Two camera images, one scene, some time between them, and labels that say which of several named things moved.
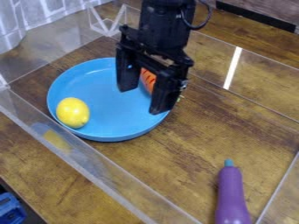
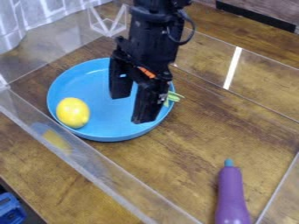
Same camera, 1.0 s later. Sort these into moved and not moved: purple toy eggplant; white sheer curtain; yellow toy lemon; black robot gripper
Moved: black robot gripper
Not moved: purple toy eggplant; white sheer curtain; yellow toy lemon
